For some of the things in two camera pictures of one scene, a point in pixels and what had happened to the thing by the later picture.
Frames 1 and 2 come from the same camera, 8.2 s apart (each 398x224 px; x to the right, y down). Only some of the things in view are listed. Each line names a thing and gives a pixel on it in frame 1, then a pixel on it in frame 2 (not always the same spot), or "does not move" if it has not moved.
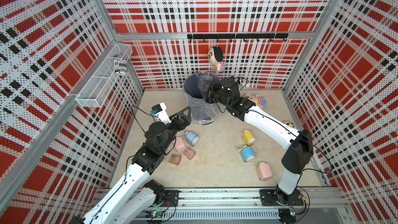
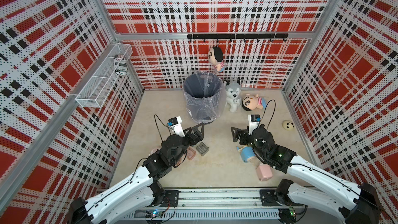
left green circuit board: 151,214 does not move
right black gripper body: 215,94 to 258,151
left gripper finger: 180,122 to 190,136
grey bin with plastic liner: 195,85 does not move
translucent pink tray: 189,152 does not move
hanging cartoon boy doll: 215,56 does not move
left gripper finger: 185,115 to 199,135
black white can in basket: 121,66 does not move
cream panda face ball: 289,123 does not move
